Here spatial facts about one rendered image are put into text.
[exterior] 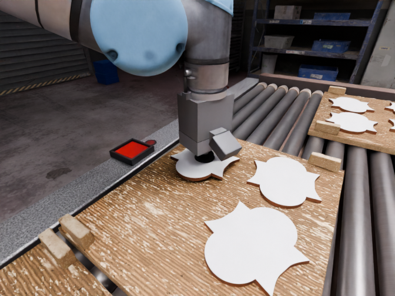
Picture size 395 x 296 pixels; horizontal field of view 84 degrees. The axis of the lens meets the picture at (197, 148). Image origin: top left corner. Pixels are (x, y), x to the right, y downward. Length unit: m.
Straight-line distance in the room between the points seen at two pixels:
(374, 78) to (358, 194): 4.12
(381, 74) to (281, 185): 4.21
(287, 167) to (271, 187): 0.08
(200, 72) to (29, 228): 0.38
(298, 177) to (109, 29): 0.40
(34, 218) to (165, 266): 0.26
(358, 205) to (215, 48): 0.37
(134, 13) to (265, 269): 0.30
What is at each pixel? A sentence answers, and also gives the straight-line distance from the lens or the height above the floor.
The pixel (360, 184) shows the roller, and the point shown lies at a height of 0.92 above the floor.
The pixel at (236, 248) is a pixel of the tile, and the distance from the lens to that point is 0.33.
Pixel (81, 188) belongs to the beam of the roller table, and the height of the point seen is 0.91.
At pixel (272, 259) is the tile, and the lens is 0.33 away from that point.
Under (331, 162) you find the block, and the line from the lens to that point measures 0.52.
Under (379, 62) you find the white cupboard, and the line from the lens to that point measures 4.56.
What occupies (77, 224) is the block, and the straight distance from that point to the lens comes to 0.37.
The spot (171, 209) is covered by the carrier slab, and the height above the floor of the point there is 0.94.
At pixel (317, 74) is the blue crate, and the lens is 4.55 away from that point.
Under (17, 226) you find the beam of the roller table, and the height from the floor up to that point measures 0.91.
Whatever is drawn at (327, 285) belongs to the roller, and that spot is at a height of 0.91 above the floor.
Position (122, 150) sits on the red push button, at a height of 0.93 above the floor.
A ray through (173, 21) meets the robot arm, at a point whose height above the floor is 1.21.
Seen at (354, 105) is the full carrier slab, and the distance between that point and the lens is 0.93.
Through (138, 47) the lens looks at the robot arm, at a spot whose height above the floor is 1.19.
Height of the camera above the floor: 1.22
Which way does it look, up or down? 32 degrees down
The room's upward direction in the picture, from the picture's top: straight up
